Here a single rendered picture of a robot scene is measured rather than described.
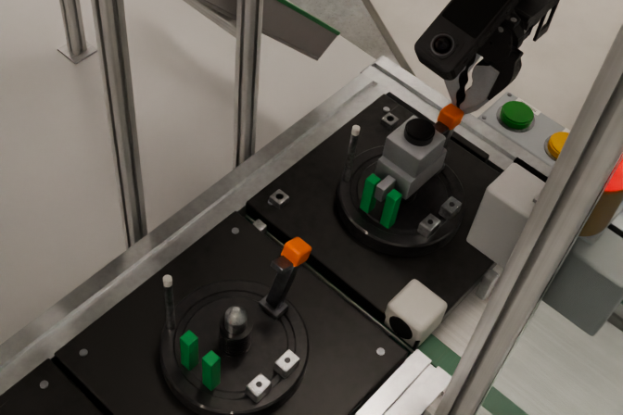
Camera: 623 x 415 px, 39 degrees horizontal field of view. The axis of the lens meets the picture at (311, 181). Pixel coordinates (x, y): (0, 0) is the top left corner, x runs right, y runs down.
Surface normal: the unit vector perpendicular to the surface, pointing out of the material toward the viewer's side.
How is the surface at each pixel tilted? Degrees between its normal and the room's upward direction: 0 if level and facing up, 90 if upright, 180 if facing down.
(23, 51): 0
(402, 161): 90
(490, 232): 90
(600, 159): 90
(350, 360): 0
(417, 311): 0
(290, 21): 90
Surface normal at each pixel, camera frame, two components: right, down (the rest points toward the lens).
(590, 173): -0.67, 0.54
